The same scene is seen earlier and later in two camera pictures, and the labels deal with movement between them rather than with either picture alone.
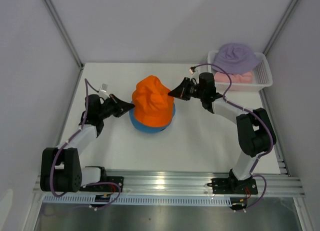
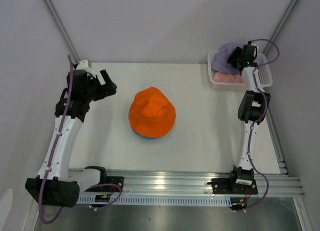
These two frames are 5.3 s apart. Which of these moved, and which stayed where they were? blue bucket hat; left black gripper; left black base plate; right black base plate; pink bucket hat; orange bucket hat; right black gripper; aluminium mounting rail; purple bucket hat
Moved: orange bucket hat; blue bucket hat; left black gripper; right black gripper
Stayed: left black base plate; purple bucket hat; aluminium mounting rail; pink bucket hat; right black base plate
